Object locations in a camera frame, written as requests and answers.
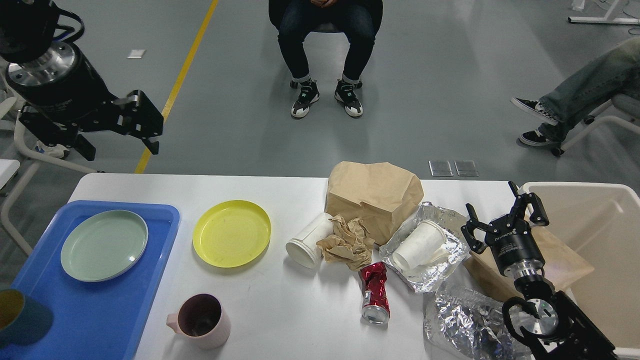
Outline flat brown paper bag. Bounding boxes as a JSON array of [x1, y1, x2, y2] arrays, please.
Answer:
[[463, 227, 595, 302]]

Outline white table leg base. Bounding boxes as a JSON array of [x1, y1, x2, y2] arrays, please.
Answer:
[[567, 0, 640, 26]]

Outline white chair right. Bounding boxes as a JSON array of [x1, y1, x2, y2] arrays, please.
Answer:
[[550, 94, 640, 158]]

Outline crushed red soda can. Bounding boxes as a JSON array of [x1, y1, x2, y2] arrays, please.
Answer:
[[359, 262, 390, 325]]

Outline crumpled aluminium foil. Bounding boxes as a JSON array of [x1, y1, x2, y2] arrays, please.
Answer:
[[423, 283, 533, 360]]

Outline floor socket plate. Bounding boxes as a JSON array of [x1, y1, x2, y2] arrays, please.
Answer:
[[429, 161, 454, 177], [454, 161, 480, 177]]

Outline white paper cup lying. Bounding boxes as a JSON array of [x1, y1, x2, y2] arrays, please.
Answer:
[[285, 212, 334, 269]]

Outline floor socket plate right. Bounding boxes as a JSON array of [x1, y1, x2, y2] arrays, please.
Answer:
[[454, 161, 480, 177]]

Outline white paper cup on foil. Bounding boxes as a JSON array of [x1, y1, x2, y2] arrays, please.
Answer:
[[391, 219, 447, 271]]

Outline dark teal cup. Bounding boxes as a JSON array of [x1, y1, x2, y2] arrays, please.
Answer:
[[0, 289, 54, 348]]

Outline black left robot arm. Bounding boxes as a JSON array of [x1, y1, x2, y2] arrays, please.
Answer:
[[0, 0, 163, 161]]

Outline yellow plastic plate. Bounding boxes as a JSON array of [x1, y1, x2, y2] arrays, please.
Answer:
[[192, 200, 272, 269]]

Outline large brown paper bag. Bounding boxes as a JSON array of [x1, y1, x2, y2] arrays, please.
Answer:
[[325, 161, 425, 246]]

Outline seated person in black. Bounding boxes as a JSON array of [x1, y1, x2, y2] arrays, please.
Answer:
[[267, 0, 384, 119]]

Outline beige plastic bin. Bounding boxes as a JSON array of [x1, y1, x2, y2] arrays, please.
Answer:
[[522, 182, 640, 360]]

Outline seated person in jeans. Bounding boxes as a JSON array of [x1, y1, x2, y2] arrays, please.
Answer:
[[510, 36, 640, 147]]

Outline floor socket plate left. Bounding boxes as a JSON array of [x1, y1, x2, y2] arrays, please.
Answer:
[[429, 161, 454, 177]]

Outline crumpled brown paper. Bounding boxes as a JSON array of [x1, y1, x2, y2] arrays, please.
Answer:
[[316, 214, 375, 272]]

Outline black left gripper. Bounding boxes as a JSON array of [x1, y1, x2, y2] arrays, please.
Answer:
[[5, 42, 164, 161]]

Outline pink mug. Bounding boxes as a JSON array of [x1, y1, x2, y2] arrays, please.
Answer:
[[166, 293, 232, 350]]

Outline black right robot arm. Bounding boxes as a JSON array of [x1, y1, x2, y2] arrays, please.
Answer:
[[461, 181, 618, 360]]

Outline blue plastic tray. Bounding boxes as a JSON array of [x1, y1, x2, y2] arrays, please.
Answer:
[[0, 200, 180, 360]]

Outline standing person grey trousers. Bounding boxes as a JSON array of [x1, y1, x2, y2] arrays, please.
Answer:
[[34, 140, 70, 160]]

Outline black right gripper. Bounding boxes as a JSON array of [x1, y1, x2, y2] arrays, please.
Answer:
[[460, 180, 550, 277]]

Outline white chair frame left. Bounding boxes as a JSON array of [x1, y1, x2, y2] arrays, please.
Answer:
[[0, 121, 98, 257]]

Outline aluminium foil tray sheet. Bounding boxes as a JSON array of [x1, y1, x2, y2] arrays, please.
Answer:
[[379, 202, 470, 293]]

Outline pale green plate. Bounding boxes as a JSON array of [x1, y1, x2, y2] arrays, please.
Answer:
[[60, 209, 149, 283]]

